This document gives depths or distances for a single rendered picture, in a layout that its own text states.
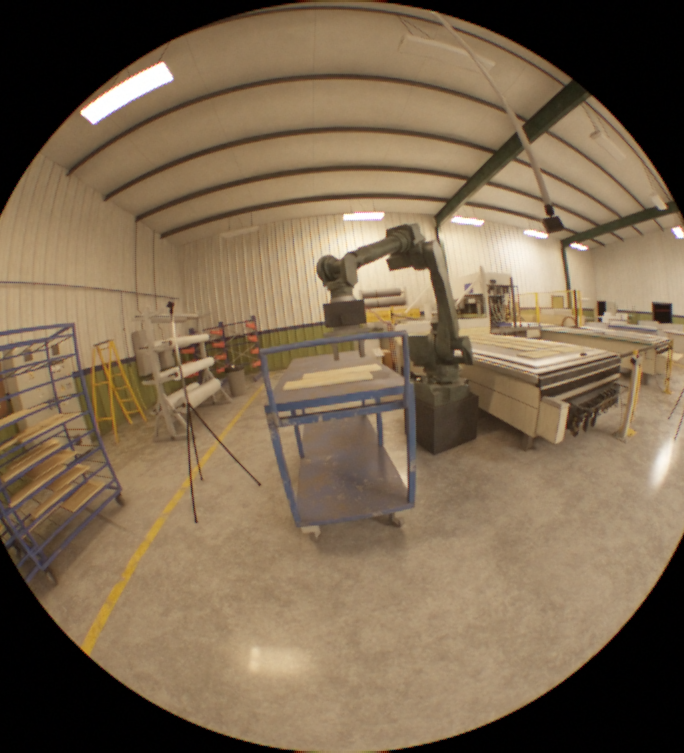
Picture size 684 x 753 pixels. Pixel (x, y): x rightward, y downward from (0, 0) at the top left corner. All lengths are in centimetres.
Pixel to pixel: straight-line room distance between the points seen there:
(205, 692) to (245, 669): 26
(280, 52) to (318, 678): 636
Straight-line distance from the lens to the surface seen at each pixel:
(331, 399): 117
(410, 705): 137
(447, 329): 233
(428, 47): 394
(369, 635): 145
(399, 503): 160
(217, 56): 525
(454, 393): 256
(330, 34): 514
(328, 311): 134
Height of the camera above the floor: 137
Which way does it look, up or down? 12 degrees down
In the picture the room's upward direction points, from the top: 7 degrees counter-clockwise
